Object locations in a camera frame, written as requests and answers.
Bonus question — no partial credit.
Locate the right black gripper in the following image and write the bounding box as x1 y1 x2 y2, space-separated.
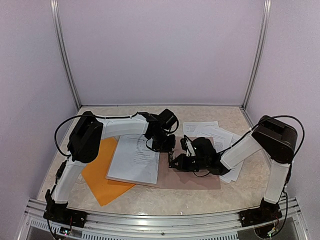
169 153 209 172

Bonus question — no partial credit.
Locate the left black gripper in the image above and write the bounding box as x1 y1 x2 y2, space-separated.
151 132 176 154

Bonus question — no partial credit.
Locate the pink-brown file folder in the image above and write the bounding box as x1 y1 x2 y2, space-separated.
105 135 222 190

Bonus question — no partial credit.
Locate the white printed sheet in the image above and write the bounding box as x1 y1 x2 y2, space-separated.
195 126 233 152
105 134 160 185
182 121 219 137

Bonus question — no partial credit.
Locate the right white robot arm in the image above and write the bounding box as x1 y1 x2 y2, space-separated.
168 115 300 222

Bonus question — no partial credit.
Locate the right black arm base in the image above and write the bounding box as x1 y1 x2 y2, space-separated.
239 197 283 227

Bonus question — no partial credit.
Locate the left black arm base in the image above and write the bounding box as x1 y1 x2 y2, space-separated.
43 189 88 228

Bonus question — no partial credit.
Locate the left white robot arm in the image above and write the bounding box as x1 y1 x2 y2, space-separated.
45 108 179 223

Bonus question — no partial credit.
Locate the metal folder clip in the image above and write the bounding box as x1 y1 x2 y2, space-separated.
168 151 175 168

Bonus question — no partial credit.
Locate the orange folder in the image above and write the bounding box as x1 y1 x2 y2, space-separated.
81 137 135 207

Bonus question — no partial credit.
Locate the white printed sheet back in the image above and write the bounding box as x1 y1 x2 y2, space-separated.
182 121 219 137

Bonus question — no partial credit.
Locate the white printed sheet dense text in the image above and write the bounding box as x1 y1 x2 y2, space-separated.
213 134 243 184

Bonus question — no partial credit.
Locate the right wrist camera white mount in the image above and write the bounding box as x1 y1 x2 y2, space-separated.
180 135 196 157

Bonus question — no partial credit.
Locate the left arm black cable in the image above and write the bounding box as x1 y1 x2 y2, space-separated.
53 111 141 158

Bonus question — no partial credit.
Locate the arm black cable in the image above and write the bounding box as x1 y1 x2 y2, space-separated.
249 114 306 161
53 111 141 158

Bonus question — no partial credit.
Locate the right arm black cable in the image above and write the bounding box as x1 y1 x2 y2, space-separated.
249 114 306 161

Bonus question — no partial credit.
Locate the right aluminium frame post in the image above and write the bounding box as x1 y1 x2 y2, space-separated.
241 0 272 111

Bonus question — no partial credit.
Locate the aluminium frame post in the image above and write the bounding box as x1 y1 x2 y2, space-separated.
241 0 272 111
50 0 82 110

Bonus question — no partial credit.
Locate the left aluminium frame post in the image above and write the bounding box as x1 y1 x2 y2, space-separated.
50 0 82 110

